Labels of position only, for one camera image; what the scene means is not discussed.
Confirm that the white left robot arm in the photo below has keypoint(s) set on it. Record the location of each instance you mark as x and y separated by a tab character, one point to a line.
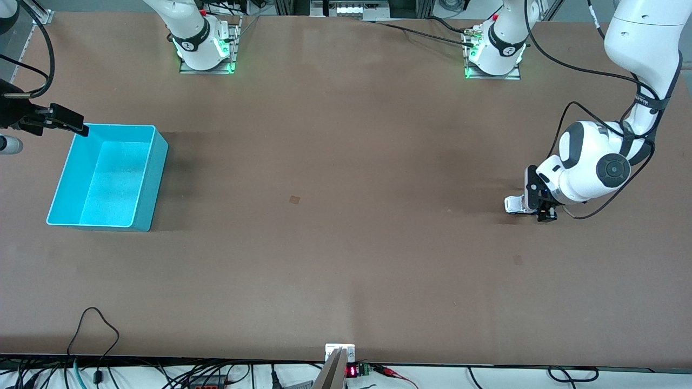
643	38

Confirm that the grey aluminium camera post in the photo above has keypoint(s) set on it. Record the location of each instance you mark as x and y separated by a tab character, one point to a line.
331	375

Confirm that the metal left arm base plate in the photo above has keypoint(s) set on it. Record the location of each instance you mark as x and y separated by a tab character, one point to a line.
514	76

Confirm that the white post mounting bracket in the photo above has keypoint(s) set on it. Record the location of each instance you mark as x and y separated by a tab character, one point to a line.
350	354

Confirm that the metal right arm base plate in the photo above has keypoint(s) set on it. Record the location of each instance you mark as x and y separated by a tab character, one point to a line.
234	48

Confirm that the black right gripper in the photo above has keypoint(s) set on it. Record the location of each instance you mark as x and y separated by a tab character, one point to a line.
16	115

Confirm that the red digit display module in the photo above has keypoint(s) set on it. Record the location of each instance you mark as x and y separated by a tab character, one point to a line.
352	371

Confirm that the grey lit control box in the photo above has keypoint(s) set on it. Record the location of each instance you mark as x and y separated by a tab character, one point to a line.
351	9

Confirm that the aluminium corner bracket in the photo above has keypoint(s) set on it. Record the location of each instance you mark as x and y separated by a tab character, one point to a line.
43	15

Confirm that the turquoise plastic bin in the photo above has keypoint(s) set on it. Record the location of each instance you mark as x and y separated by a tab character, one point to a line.
108	183

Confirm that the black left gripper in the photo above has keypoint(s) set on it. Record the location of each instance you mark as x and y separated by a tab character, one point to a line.
547	214

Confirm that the white toy jeep black roof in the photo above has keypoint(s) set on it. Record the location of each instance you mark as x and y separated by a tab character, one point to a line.
513	205

